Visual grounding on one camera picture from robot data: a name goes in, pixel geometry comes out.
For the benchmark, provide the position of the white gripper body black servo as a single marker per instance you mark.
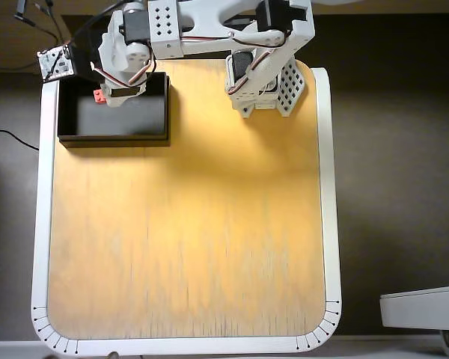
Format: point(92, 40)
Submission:
point(126, 92)

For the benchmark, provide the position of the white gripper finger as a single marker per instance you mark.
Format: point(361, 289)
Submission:
point(123, 100)
point(127, 86)

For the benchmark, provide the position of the red lego block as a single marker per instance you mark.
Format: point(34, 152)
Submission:
point(100, 98)

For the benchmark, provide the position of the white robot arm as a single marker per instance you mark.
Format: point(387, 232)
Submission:
point(206, 45)

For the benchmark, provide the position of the black rectangular bin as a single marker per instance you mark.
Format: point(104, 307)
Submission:
point(116, 121)

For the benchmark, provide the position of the wooden desk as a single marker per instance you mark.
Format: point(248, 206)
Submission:
point(0, 41)

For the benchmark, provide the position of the white table rim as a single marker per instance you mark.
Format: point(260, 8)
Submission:
point(187, 346)

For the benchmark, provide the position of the small brown round object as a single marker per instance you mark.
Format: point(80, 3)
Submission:
point(114, 355)

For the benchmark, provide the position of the white flat device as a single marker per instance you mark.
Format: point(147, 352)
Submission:
point(423, 310)

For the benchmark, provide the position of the black wrist camera circuit board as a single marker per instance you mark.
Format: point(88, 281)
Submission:
point(56, 65)

